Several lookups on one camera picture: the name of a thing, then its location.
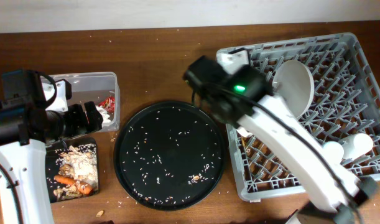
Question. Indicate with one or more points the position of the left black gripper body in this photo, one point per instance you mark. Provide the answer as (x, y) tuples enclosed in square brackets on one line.
[(75, 124)]

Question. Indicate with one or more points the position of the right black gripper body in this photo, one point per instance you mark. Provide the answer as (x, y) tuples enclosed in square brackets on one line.
[(222, 116)]

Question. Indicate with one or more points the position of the white tissue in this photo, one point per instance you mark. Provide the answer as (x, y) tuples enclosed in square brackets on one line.
[(104, 114)]

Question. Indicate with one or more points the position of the red snack wrapper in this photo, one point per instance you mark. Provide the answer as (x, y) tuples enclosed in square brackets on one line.
[(108, 104)]

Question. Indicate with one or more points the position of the grey plate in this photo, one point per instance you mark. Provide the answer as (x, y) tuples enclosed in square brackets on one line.
[(294, 82)]

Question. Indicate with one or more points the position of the orange carrot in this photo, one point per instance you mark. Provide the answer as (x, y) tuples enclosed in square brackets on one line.
[(81, 186)]

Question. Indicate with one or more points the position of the blue cup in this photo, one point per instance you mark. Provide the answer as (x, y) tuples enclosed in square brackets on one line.
[(333, 152)]

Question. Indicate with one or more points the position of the white cup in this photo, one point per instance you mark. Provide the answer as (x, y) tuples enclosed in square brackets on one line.
[(356, 145)]

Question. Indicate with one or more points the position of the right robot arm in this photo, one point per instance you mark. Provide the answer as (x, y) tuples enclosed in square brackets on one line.
[(246, 100)]

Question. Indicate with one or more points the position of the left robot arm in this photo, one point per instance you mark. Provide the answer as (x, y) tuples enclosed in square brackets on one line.
[(33, 114)]

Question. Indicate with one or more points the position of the grey dishwasher rack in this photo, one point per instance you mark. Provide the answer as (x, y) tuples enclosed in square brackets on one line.
[(346, 101)]

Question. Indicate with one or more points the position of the food scraps pile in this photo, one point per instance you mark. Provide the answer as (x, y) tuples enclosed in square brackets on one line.
[(79, 163)]

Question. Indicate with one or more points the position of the clear plastic bin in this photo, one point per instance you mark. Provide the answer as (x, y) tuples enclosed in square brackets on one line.
[(86, 87)]

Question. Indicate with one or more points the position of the black rectangular tray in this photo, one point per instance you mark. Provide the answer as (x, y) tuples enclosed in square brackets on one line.
[(51, 156)]

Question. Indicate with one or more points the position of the black round tray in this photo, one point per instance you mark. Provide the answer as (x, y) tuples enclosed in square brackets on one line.
[(169, 156)]

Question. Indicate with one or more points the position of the peanut on table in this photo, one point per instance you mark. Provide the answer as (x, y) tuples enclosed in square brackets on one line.
[(100, 213)]

